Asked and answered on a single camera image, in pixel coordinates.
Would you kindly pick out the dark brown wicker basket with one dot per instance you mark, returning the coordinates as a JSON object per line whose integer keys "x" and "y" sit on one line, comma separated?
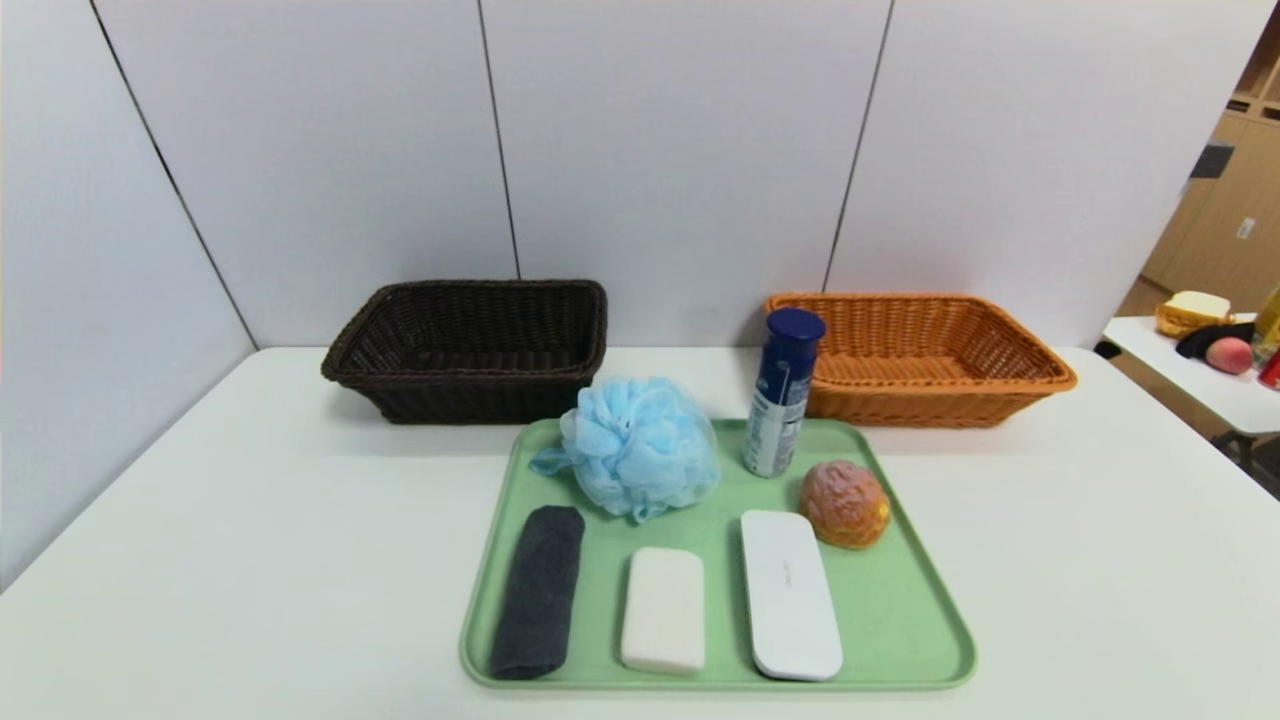
{"x": 470, "y": 395}

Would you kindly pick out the blue mesh bath pouf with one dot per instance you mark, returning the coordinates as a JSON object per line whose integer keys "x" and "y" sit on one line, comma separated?
{"x": 640, "y": 450}

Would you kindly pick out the white soap bar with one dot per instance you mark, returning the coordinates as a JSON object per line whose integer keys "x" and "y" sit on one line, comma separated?
{"x": 663, "y": 610}

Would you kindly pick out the red can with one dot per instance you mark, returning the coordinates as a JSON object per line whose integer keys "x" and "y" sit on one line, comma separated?
{"x": 1272, "y": 372}

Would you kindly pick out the dark grey towel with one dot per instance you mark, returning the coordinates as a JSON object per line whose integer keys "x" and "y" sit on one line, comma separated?
{"x": 538, "y": 590}

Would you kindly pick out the white oblong case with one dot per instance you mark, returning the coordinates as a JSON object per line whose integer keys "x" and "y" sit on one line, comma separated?
{"x": 790, "y": 595}

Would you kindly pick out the yellow bottle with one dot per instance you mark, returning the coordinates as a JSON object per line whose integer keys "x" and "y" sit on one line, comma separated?
{"x": 1270, "y": 320}

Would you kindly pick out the pink peach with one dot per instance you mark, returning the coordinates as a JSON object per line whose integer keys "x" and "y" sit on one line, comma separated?
{"x": 1230, "y": 355}

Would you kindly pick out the black cloth item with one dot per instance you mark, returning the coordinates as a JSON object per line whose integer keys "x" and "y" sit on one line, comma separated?
{"x": 1200, "y": 340}

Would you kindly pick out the brown bread bun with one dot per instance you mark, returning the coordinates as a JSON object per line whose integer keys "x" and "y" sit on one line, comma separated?
{"x": 845, "y": 505}

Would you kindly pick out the white side table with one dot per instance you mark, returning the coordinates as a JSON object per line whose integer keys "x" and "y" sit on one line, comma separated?
{"x": 1220, "y": 395}

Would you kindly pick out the yellow toast slice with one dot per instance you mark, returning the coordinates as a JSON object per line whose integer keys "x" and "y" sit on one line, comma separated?
{"x": 1190, "y": 312}

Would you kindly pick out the green plastic tray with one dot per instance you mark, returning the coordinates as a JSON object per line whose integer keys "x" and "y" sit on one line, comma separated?
{"x": 900, "y": 610}

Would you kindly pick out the orange wicker basket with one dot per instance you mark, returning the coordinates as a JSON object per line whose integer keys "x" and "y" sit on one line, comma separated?
{"x": 940, "y": 400}

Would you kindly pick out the blue white spray can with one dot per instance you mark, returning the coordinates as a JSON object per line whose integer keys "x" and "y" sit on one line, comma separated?
{"x": 780, "y": 400}

